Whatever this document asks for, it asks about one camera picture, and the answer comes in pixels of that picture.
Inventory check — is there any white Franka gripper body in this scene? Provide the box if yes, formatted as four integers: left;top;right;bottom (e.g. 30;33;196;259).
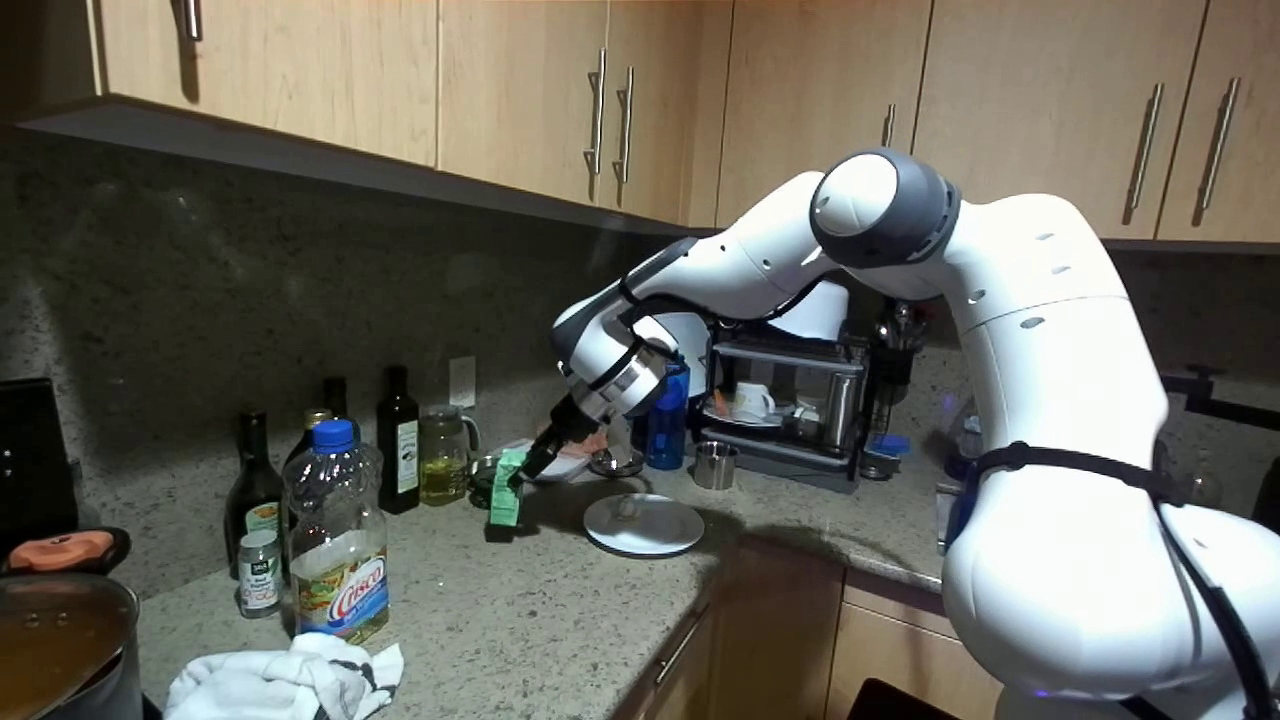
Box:
530;390;611;473

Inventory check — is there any green carton box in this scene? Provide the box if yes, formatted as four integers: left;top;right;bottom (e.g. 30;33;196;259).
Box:
485;444;537;538

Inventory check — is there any white round plate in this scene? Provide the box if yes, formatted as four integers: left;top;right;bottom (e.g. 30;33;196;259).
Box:
581;487;709;560

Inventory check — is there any black box appliance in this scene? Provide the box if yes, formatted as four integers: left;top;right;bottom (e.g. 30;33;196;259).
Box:
0;374;83;564

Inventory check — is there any glass pitcher with oil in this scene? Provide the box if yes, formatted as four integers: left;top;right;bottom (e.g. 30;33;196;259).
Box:
416;399;482;508

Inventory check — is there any blue water bottle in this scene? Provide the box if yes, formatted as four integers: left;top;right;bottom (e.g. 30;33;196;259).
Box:
637;354;696;477

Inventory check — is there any dark bottle white label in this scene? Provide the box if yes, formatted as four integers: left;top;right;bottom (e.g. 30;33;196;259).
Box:
378;362;427;519

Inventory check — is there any steel cup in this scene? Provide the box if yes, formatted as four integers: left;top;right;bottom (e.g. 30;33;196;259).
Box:
694;435;742;495

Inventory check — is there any clear plastic oil bottle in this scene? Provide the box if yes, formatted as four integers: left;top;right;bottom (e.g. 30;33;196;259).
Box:
282;414;395;649

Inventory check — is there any black toaster oven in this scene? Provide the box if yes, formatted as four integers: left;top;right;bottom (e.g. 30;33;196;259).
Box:
694;323;882;495

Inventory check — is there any dark wine bottle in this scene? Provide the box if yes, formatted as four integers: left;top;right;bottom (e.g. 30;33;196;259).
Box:
219;409;288;621

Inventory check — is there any wooden base cabinet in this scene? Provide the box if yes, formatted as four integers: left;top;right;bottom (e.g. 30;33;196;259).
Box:
611;534;1003;720

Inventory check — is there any crumpled white cloth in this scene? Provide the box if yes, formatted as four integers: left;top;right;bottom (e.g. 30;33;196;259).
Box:
166;628;410;720

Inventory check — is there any wooden upper cabinet door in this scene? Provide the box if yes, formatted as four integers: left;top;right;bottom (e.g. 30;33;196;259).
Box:
912;0;1211;245
1157;0;1280;247
717;0;938;229
435;0;611;211
91;0;443;171
603;0;732;231

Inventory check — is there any orange black pot holder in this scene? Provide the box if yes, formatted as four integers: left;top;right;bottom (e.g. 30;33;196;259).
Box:
0;524;136;581

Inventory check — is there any black cooking pot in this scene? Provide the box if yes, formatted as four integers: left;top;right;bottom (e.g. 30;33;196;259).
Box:
0;573;148;720

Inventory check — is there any white wall outlet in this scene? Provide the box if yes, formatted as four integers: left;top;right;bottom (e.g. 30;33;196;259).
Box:
443;350;482;410

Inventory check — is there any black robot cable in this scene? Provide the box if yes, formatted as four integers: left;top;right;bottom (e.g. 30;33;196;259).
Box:
954;435;1280;720

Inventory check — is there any black camera stand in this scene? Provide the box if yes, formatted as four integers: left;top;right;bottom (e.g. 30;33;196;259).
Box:
1157;362;1280;435

